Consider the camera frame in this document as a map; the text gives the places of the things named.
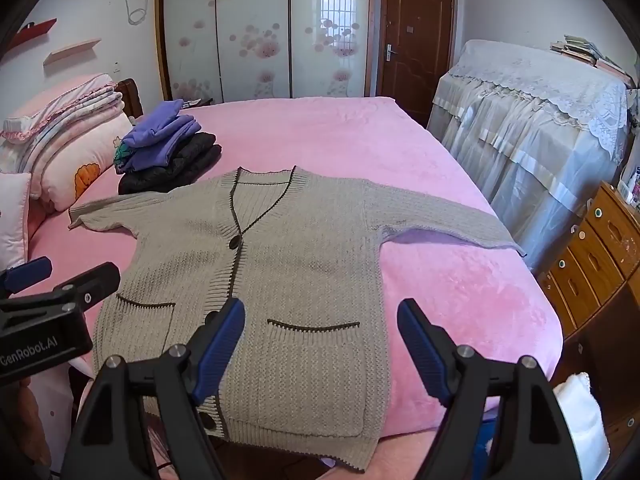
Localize red wall shelf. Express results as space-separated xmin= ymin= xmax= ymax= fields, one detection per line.
xmin=5 ymin=17 xmax=59 ymax=54

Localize white lace covered furniture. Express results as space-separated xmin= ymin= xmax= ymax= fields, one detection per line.
xmin=425 ymin=39 xmax=635 ymax=274

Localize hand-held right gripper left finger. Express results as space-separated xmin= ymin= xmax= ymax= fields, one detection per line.
xmin=60 ymin=298 xmax=246 ymax=480

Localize pink fleece blanket bed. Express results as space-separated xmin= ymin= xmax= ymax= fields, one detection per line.
xmin=27 ymin=96 xmax=567 ymax=480

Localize folded black jacket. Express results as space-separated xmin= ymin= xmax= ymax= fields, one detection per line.
xmin=118 ymin=132 xmax=224 ymax=196

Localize small pink cushion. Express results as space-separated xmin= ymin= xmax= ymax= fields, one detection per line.
xmin=0 ymin=170 xmax=34 ymax=272

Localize wooden drawer dresser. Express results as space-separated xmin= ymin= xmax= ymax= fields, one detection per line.
xmin=537 ymin=180 xmax=640 ymax=342

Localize stack of books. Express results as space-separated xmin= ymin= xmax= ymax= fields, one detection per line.
xmin=550 ymin=35 xmax=627 ymax=74

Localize floral sliding door wardrobe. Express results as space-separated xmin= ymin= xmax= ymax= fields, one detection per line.
xmin=152 ymin=0 xmax=384 ymax=107

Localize brown wooden door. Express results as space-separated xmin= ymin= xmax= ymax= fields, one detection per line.
xmin=375 ymin=0 xmax=457 ymax=129

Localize dark wooden headboard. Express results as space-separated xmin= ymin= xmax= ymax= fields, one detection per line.
xmin=115 ymin=78 xmax=146 ymax=119

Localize white cloth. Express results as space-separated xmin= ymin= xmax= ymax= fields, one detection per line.
xmin=552 ymin=372 xmax=612 ymax=480

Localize folded purple garment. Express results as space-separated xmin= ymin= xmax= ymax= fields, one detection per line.
xmin=121 ymin=100 xmax=203 ymax=172

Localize beige knit cardigan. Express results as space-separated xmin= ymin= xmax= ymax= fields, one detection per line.
xmin=67 ymin=165 xmax=528 ymax=474

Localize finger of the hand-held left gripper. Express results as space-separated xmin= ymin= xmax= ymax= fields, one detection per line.
xmin=52 ymin=262 xmax=121 ymax=309
xmin=0 ymin=256 xmax=54 ymax=294

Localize white air conditioner cable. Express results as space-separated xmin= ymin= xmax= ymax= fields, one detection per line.
xmin=126 ymin=0 xmax=150 ymax=26

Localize pink wall shelf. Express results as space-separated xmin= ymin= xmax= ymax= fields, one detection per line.
xmin=42 ymin=37 xmax=103 ymax=66

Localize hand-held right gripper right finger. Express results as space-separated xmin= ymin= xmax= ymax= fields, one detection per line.
xmin=397 ymin=298 xmax=577 ymax=480

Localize small cosmetic bottles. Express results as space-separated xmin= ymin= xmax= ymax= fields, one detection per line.
xmin=617 ymin=165 xmax=640 ymax=207

